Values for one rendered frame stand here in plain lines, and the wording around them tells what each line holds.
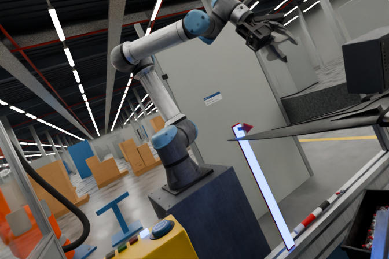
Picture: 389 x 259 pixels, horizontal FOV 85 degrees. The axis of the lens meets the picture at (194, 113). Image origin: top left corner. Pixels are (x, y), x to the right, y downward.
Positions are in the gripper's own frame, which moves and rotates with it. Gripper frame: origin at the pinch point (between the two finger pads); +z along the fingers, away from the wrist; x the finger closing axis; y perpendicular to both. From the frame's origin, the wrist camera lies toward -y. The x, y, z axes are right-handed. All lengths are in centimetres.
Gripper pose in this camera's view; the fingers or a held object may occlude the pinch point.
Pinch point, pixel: (291, 51)
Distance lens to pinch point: 81.9
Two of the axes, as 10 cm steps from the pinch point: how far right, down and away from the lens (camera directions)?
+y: -7.8, 5.8, -2.3
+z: 6.2, 7.1, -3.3
